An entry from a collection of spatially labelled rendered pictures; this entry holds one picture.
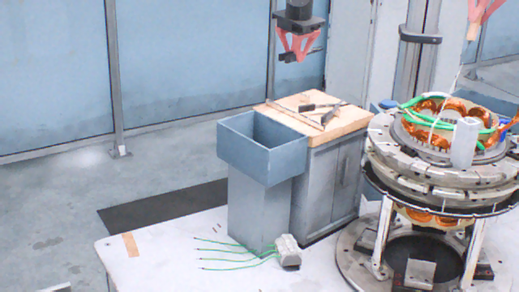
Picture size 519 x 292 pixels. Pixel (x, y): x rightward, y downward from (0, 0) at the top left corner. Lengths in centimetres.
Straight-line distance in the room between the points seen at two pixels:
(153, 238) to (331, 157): 44
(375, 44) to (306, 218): 223
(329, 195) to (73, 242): 164
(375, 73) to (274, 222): 231
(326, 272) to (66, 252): 161
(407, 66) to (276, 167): 59
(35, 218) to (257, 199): 186
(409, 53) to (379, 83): 195
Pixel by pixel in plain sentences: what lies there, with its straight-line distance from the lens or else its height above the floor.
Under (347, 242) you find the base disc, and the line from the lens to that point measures 134.
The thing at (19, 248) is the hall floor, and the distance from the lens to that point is 276.
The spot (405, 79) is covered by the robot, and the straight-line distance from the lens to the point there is 161.
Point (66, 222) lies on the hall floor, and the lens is 287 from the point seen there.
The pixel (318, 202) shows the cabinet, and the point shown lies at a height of 89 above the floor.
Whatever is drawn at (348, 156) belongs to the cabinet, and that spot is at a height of 97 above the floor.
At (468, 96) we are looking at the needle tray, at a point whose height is 105.
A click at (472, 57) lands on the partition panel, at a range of 498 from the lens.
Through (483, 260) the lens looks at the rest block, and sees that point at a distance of 133.
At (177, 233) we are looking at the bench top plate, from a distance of 138.
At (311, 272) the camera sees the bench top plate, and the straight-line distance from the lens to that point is 127.
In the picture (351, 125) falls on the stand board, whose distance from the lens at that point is 127.
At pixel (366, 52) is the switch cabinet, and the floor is 57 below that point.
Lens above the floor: 158
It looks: 27 degrees down
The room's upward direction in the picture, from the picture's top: 2 degrees clockwise
